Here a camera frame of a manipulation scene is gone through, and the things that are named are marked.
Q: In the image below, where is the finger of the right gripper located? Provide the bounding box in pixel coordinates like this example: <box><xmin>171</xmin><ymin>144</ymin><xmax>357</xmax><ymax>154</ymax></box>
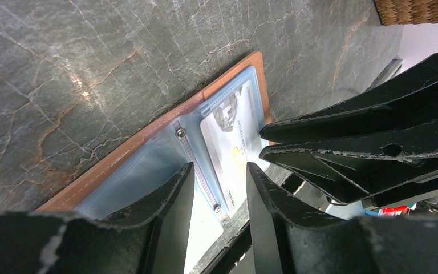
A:
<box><xmin>261</xmin><ymin>53</ymin><xmax>438</xmax><ymax>144</ymax></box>
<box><xmin>260</xmin><ymin>124</ymin><xmax>438</xmax><ymax>208</ymax></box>

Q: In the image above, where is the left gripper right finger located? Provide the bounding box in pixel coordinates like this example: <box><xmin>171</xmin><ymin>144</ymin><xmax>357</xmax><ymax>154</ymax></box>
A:
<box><xmin>246</xmin><ymin>162</ymin><xmax>438</xmax><ymax>273</ymax></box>

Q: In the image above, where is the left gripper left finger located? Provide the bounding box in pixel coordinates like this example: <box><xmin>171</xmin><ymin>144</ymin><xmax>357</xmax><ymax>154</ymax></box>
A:
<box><xmin>0</xmin><ymin>163</ymin><xmax>194</xmax><ymax>273</ymax></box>

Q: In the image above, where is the white credit card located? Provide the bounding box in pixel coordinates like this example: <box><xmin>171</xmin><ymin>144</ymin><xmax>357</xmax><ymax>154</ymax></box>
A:
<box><xmin>200</xmin><ymin>80</ymin><xmax>270</xmax><ymax>216</ymax></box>

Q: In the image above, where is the brown leather card holder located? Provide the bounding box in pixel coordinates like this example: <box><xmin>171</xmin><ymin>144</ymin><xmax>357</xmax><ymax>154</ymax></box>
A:
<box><xmin>41</xmin><ymin>51</ymin><xmax>271</xmax><ymax>273</ymax></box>

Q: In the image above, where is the red blue toy block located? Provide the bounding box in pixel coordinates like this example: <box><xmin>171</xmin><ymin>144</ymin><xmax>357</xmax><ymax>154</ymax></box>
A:
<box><xmin>364</xmin><ymin>205</ymin><xmax>412</xmax><ymax>217</ymax></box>

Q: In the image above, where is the brown wicker divided basket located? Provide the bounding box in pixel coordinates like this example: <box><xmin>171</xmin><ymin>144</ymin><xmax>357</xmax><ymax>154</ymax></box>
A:
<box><xmin>374</xmin><ymin>0</ymin><xmax>438</xmax><ymax>26</ymax></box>

